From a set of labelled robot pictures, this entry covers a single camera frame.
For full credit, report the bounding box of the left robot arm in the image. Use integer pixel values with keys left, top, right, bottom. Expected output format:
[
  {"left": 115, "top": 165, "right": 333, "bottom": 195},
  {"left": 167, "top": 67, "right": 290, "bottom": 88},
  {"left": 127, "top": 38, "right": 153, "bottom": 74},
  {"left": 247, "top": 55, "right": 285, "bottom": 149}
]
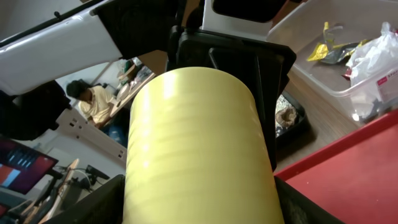
[{"left": 1, "top": 1, "right": 296, "bottom": 175}]

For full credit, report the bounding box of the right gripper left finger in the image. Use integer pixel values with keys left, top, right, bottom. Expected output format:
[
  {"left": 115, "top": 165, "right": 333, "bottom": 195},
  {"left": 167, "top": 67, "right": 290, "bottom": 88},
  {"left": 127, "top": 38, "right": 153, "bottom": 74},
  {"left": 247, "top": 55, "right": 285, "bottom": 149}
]
[{"left": 45, "top": 174, "right": 125, "bottom": 224}]

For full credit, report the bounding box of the yellow cup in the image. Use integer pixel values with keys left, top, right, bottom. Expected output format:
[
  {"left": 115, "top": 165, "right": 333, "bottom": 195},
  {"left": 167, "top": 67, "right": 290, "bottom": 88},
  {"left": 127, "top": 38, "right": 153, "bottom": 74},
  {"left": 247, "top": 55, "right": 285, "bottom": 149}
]
[{"left": 123, "top": 67, "right": 284, "bottom": 224}]

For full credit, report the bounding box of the clear plastic bin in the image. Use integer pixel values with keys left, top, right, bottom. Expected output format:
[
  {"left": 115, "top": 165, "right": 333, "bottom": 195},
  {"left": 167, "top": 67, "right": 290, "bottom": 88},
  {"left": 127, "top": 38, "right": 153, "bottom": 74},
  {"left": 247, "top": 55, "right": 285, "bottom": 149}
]
[{"left": 267, "top": 0, "right": 397, "bottom": 123}]

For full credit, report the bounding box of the yellow snack wrapper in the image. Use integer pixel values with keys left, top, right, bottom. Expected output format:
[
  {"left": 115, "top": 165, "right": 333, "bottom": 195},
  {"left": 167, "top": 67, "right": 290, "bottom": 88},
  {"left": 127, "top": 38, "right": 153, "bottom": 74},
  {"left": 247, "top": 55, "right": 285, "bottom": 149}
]
[{"left": 307, "top": 22, "right": 370, "bottom": 65}]

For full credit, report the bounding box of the person in yellow shirt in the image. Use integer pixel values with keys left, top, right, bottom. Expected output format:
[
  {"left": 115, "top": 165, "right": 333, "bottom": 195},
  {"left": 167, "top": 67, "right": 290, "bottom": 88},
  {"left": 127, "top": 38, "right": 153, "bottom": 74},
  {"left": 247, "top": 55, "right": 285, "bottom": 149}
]
[{"left": 66, "top": 80, "right": 115, "bottom": 129}]

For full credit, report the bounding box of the background desk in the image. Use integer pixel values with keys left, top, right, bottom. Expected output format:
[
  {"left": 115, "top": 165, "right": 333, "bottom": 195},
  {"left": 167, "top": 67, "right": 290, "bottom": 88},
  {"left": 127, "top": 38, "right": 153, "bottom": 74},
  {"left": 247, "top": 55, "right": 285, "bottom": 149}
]
[{"left": 110, "top": 59, "right": 156, "bottom": 117}]

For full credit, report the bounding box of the red serving tray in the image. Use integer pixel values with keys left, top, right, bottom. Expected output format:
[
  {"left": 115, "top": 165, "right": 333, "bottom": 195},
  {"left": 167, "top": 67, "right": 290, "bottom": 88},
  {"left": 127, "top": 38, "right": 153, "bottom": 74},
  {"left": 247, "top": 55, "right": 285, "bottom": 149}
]
[{"left": 276, "top": 111, "right": 397, "bottom": 223}]

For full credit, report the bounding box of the red snack wrapper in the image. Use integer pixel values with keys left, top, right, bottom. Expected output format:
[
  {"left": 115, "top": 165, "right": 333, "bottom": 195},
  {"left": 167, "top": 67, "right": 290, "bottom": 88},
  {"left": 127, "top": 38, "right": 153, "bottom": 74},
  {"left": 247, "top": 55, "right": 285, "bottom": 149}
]
[{"left": 342, "top": 67, "right": 352, "bottom": 81}]

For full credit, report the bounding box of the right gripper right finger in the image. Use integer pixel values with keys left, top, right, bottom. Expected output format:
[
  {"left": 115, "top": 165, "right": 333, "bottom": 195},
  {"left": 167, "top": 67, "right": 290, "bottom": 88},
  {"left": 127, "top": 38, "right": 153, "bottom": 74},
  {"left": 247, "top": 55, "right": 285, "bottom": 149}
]
[{"left": 274, "top": 176, "right": 343, "bottom": 224}]

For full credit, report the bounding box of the black waste tray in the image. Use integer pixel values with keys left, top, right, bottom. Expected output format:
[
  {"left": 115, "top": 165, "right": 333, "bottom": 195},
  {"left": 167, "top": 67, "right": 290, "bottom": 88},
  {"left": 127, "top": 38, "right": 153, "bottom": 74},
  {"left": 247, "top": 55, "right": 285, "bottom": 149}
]
[{"left": 275, "top": 91, "right": 310, "bottom": 151}]

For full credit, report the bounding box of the brown food lump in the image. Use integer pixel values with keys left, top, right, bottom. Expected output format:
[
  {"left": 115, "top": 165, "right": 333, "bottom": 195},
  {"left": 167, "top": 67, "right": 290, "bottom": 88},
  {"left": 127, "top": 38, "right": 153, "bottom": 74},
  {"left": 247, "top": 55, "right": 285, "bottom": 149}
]
[{"left": 275, "top": 106, "right": 298, "bottom": 128}]

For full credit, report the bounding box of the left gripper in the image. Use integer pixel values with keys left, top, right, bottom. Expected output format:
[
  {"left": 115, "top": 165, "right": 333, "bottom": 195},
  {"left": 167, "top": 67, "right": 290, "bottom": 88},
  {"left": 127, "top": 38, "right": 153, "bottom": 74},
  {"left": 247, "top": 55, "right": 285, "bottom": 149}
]
[{"left": 166, "top": 26, "right": 296, "bottom": 169}]

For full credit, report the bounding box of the computer monitor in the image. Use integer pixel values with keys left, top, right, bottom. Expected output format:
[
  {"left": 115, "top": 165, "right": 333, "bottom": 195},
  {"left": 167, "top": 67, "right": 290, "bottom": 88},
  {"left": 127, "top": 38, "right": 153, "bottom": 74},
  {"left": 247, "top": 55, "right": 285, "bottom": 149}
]
[{"left": 1, "top": 137, "right": 58, "bottom": 194}]

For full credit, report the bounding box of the white napkin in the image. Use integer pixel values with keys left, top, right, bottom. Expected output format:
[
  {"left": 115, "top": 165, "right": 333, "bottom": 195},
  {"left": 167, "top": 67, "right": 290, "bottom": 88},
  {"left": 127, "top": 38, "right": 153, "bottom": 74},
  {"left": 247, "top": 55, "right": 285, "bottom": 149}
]
[{"left": 346, "top": 22, "right": 397, "bottom": 86}]

